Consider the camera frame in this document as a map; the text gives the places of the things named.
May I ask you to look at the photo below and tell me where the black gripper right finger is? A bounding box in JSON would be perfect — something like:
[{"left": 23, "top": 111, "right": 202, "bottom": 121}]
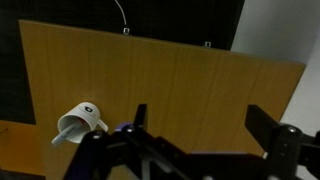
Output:
[{"left": 244, "top": 104, "right": 281, "bottom": 155}]

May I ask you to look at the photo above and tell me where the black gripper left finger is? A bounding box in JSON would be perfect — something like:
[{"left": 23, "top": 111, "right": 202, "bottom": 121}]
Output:
[{"left": 133, "top": 103, "right": 148, "bottom": 130}]

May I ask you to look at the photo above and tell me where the white mug with dark logo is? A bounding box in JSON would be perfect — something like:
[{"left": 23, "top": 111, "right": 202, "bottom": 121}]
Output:
[{"left": 57, "top": 101, "right": 109, "bottom": 145}]

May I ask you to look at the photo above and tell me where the white cable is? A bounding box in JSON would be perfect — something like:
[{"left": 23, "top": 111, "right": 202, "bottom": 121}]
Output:
[{"left": 114, "top": 0, "right": 129, "bottom": 30}]

